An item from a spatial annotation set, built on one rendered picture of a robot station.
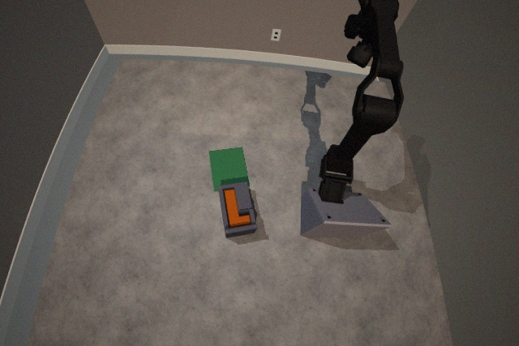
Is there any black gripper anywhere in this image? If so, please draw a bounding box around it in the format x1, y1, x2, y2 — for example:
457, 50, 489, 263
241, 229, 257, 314
347, 33, 373, 68

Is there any orange l-shaped part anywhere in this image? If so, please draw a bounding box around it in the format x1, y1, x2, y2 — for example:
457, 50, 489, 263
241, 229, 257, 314
224, 190, 251, 228

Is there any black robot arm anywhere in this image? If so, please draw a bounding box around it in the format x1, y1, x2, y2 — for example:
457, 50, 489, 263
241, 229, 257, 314
319, 0, 404, 204

